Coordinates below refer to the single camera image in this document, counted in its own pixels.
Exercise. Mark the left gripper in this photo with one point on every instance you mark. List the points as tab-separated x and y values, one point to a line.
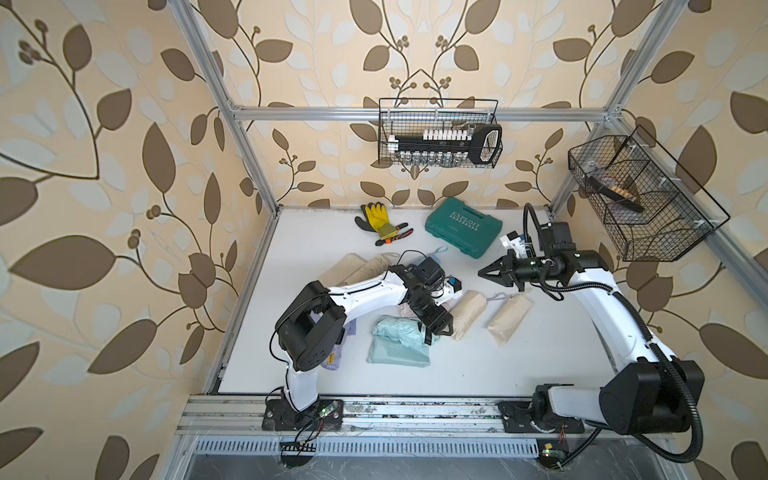
440	316

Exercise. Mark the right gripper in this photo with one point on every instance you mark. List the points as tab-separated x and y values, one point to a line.
505	279

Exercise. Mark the cream sleeved umbrella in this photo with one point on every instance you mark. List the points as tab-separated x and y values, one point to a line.
468	309
508	318

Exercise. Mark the mint green umbrella sleeve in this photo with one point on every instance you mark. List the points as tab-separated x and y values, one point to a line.
384	351

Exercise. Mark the blue umbrella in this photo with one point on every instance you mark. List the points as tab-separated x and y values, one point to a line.
435	255

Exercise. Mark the purple umbrella sleeve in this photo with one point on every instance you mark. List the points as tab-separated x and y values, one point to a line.
350	327

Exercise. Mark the purple umbrella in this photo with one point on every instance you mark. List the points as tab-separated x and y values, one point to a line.
333	361

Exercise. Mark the pink sleeved umbrella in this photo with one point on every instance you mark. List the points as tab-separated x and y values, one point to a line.
406	312

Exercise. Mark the beige sleeved umbrella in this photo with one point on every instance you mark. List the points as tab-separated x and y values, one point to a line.
340	271

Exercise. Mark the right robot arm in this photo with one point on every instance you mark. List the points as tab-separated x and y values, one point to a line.
652	391

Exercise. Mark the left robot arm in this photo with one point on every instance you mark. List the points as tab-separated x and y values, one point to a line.
315	322

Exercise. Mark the green plastic tool case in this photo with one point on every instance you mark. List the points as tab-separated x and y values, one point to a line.
467	229

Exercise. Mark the orange black pliers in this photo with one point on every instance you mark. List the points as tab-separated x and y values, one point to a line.
402	231

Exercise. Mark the yellow black work glove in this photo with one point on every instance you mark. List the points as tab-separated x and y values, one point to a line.
375	219

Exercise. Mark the black socket set holder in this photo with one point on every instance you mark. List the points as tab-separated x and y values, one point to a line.
475	146

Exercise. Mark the tool in right basket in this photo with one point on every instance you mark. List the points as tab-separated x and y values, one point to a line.
612	197

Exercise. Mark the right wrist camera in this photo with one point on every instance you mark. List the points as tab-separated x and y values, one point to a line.
517	243

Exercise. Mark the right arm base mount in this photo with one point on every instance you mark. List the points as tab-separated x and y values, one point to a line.
535	415

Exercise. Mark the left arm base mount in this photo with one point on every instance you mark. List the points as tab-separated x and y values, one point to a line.
280	416

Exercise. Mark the right wire basket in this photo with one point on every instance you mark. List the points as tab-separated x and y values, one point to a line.
680	213

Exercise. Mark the wire basket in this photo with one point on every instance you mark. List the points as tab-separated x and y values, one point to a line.
401	115
680	213

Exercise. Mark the back wire basket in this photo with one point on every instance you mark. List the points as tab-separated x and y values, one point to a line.
401	115

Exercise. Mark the aluminium front rail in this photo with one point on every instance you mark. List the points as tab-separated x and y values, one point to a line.
363	415

